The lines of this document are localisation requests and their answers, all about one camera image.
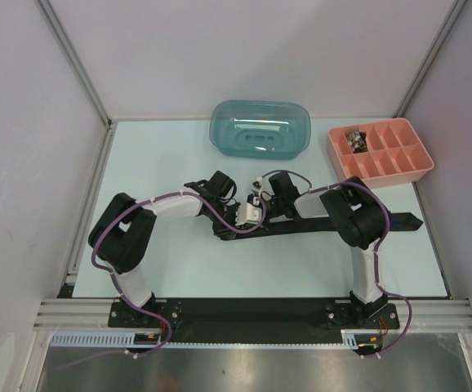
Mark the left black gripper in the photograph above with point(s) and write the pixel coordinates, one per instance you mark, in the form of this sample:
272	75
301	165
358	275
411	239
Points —
226	232

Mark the dark striped necktie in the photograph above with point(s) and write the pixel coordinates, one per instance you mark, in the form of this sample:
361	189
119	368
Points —
399	222

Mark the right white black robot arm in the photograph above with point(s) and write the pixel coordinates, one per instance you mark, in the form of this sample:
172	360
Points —
348	208

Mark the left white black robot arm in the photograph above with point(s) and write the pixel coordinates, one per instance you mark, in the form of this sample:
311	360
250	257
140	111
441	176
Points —
121	236

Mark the teal transparent plastic tub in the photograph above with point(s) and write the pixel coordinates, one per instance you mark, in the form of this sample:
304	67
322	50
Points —
260	129

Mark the rolled tie in tray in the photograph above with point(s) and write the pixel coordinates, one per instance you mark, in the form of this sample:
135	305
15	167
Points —
357	141

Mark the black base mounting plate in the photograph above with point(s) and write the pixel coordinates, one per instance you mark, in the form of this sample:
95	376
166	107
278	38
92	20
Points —
255	321

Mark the pink compartment organizer tray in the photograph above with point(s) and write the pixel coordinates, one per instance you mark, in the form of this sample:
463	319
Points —
395	156

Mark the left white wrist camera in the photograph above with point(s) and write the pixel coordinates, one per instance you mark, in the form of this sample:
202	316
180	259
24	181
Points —
247	214

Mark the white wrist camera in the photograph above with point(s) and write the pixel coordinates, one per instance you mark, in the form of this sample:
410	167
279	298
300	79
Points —
247	214
259	191

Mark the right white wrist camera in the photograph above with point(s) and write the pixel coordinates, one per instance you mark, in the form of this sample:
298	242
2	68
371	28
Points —
259	191

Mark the white slotted cable duct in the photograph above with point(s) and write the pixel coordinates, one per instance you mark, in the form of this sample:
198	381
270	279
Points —
132	340

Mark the aluminium extrusion rail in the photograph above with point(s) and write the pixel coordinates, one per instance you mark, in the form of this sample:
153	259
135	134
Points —
81	314

